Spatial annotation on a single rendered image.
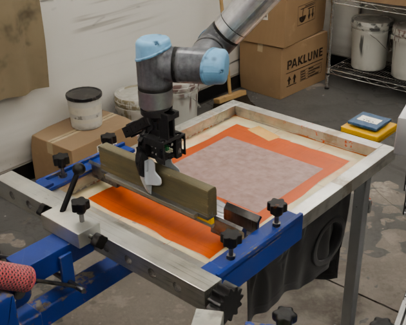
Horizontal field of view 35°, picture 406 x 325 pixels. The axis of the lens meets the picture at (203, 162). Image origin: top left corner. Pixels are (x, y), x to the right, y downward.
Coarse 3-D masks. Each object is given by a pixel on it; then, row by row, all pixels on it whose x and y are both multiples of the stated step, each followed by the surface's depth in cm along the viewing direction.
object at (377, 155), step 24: (192, 120) 199; (216, 120) 204; (264, 120) 203; (288, 120) 198; (336, 144) 188; (360, 144) 182; (384, 144) 181; (360, 168) 168; (336, 192) 158; (312, 216) 152
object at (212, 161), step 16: (240, 128) 201; (208, 144) 191; (224, 144) 191; (240, 144) 191; (256, 144) 191; (272, 144) 190; (176, 160) 182; (192, 160) 182; (208, 160) 182; (224, 160) 182; (240, 160) 182; (256, 160) 181; (192, 176) 174; (208, 176) 173; (224, 176) 173; (112, 192) 167; (128, 192) 166; (112, 208) 159; (128, 208) 159; (144, 208) 159; (160, 208) 159; (144, 224) 153
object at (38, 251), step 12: (48, 240) 132; (60, 240) 132; (24, 252) 128; (36, 252) 128; (48, 252) 128; (60, 252) 129; (72, 252) 132; (84, 252) 135; (24, 264) 125; (36, 264) 126; (48, 264) 128; (36, 276) 126; (48, 276) 129
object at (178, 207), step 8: (112, 176) 157; (120, 184) 155; (128, 184) 153; (144, 192) 149; (152, 192) 149; (160, 200) 146; (168, 200) 146; (176, 208) 143; (184, 208) 142; (192, 216) 140
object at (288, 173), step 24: (288, 144) 190; (264, 168) 177; (288, 168) 177; (312, 168) 176; (336, 168) 176; (240, 192) 165; (264, 192) 165; (288, 192) 165; (168, 216) 156; (264, 216) 155; (192, 240) 146; (216, 240) 146
